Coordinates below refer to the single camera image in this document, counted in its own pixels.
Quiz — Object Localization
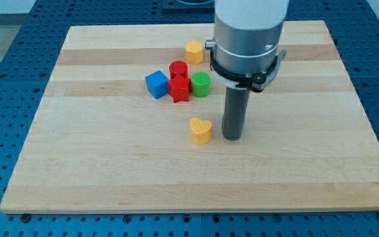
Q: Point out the black tool clamp ring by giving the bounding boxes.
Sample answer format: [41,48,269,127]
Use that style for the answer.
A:
[209,49,288,93]

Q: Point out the yellow heart block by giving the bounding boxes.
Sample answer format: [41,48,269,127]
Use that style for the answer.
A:
[189,117,213,145]

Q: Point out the yellow hexagon block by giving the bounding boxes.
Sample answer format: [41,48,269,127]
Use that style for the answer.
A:
[185,41,203,65]

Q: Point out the blue cube block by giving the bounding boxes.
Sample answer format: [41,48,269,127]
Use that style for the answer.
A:
[145,70,168,99]

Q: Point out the green cylinder block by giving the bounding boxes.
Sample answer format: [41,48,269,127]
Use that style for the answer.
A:
[191,72,211,97]

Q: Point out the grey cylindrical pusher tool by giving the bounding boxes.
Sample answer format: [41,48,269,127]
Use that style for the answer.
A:
[222,88,249,141]

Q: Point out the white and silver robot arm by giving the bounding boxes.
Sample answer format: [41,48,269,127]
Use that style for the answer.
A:
[213,0,289,74]

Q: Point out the wooden board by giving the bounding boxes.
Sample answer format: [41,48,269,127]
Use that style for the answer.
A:
[0,21,379,214]

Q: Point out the red cylinder block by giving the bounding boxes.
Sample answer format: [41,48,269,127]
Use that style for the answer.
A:
[168,61,188,79]

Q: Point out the red star block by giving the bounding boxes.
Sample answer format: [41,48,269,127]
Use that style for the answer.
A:
[167,75,191,103]

